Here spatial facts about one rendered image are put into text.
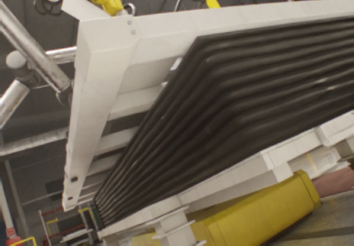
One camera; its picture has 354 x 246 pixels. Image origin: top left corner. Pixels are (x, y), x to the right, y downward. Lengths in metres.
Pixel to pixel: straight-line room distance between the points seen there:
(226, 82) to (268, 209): 1.03
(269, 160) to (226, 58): 0.31
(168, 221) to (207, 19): 0.74
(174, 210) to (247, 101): 0.57
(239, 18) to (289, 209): 1.18
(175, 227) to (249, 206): 0.56
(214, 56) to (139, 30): 0.22
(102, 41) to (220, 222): 1.11
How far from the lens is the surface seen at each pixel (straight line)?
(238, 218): 1.61
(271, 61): 0.95
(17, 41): 1.66
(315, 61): 1.09
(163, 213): 1.20
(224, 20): 0.89
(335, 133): 0.89
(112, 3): 2.18
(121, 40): 0.71
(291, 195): 1.83
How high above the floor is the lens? 0.40
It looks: 16 degrees up
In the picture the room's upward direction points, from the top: 24 degrees counter-clockwise
